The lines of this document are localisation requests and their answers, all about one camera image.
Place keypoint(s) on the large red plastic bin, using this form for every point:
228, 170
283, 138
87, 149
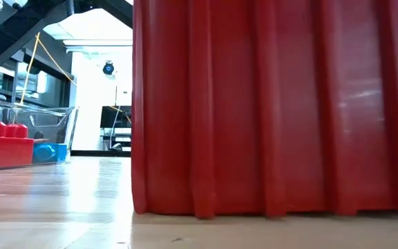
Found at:
275, 103

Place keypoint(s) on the black monitor stand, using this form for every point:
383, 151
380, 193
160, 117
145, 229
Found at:
116, 138

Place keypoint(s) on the black monitor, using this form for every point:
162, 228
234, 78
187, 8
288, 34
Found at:
114, 117

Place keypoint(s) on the round black blue device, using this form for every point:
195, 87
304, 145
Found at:
108, 68

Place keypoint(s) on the ceiling light strip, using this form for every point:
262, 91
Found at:
97, 42

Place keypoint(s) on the clear plastic tray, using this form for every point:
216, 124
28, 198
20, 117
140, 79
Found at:
52, 119

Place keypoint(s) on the wide blue toy block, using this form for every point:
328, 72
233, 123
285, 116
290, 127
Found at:
48, 153

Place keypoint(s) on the red studded toy block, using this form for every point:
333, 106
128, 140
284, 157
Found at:
3, 150

